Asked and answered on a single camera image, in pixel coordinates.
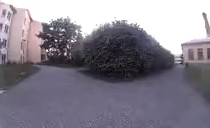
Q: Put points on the large dark green bush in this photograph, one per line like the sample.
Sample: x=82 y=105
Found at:
x=126 y=50

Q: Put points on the tall pink apartment building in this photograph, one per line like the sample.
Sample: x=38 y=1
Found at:
x=19 y=36

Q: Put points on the leafy green tree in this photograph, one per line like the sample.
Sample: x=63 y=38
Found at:
x=59 y=36

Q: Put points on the white vehicle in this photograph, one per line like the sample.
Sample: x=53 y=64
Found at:
x=178 y=60

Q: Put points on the low yellow building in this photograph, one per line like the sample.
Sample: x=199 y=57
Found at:
x=199 y=50

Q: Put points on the grass patch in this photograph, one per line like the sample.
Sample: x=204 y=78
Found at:
x=9 y=75

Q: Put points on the tall chimney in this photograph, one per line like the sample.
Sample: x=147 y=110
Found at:
x=207 y=25

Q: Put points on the grass strip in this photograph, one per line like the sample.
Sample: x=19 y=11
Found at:
x=203 y=80

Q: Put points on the grey asphalt road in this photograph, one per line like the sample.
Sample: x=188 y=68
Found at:
x=93 y=100

